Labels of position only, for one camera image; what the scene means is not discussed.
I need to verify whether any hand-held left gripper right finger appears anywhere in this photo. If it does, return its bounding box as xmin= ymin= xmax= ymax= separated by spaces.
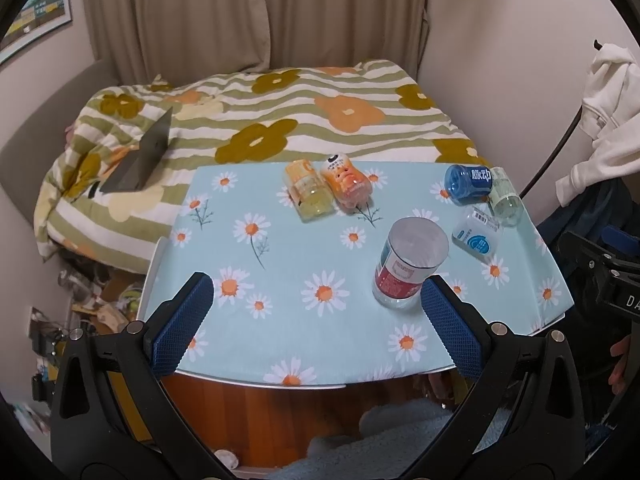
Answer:
xmin=420 ymin=275 xmax=587 ymax=467

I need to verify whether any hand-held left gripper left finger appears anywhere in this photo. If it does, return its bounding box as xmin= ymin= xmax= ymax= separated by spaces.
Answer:
xmin=50 ymin=271 xmax=216 ymax=463

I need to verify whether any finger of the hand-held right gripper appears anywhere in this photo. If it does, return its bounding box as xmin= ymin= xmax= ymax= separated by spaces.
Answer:
xmin=562 ymin=226 xmax=632 ymax=281

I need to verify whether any clear cup with red label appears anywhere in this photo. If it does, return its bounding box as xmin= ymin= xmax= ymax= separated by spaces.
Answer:
xmin=372 ymin=216 xmax=450 ymax=310

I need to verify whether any person's right hand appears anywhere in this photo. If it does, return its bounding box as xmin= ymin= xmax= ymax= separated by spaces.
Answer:
xmin=608 ymin=334 xmax=633 ymax=397

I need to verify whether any dark blue garment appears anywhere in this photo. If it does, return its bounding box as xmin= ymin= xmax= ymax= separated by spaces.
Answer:
xmin=537 ymin=177 xmax=640 ymax=431

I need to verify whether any clear bottle with blue label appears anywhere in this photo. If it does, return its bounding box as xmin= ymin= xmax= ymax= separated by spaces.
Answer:
xmin=452 ymin=204 xmax=505 ymax=261

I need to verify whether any pale green plastic bottle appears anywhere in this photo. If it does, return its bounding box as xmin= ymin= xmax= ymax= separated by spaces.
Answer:
xmin=487 ymin=166 xmax=525 ymax=228

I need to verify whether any pile of clutter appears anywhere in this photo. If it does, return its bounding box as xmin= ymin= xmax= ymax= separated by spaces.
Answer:
xmin=27 ymin=255 xmax=147 ymax=411

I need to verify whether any white hoodie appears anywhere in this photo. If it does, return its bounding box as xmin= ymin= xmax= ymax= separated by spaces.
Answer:
xmin=555 ymin=42 xmax=640 ymax=208

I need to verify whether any light blue daisy tablecloth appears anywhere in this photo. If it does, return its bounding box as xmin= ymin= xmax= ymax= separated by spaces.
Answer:
xmin=141 ymin=160 xmax=575 ymax=387

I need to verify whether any blue plastic bottle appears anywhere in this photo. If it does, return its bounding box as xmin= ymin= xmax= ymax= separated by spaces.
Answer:
xmin=444 ymin=164 xmax=494 ymax=207

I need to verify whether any dark grey laptop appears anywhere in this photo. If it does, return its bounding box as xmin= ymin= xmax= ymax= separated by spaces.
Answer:
xmin=99 ymin=105 xmax=174 ymax=194

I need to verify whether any orange plastic bottle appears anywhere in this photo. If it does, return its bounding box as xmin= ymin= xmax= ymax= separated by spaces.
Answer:
xmin=320 ymin=154 xmax=374 ymax=210

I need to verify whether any yellow plastic bottle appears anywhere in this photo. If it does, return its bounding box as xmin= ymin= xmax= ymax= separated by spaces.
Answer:
xmin=284 ymin=159 xmax=335 ymax=224

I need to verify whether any grey upholstered headboard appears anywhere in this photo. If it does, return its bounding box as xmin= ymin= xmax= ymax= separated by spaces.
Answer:
xmin=0 ymin=57 xmax=123 ymax=261

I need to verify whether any green striped floral blanket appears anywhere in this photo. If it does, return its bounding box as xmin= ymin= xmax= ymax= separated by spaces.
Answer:
xmin=33 ymin=59 xmax=488 ymax=273

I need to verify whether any beige curtain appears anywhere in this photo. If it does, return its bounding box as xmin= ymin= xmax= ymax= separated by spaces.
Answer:
xmin=80 ymin=0 xmax=432 ymax=86

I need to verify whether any black cable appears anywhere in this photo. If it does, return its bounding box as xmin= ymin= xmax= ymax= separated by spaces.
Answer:
xmin=519 ymin=102 xmax=586 ymax=200

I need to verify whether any wall poster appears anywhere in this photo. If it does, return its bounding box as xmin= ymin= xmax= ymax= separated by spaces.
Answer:
xmin=0 ymin=0 xmax=74 ymax=67

